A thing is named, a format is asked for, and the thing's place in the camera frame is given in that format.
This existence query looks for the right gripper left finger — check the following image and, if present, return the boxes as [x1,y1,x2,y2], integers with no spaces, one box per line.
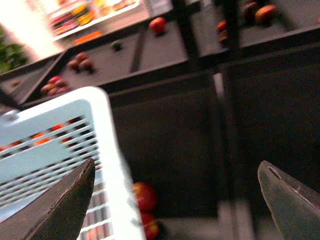
[0,158,96,240]

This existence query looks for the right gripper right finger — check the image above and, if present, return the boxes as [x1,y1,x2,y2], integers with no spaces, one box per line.
[257,161,320,240]

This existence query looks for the light blue plastic basket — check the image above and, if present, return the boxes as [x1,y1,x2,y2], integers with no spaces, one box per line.
[0,87,146,240]

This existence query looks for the red apple front left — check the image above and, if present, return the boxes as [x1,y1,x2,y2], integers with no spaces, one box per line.
[132,182,158,212]

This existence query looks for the red apple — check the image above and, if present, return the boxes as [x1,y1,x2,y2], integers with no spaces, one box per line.
[132,182,158,212]
[140,212,160,240]

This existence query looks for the red apple front right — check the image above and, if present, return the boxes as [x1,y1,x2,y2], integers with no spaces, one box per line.
[140,212,160,240]

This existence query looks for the dark wood display stand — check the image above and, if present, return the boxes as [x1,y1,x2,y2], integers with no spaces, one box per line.
[0,0,320,240]

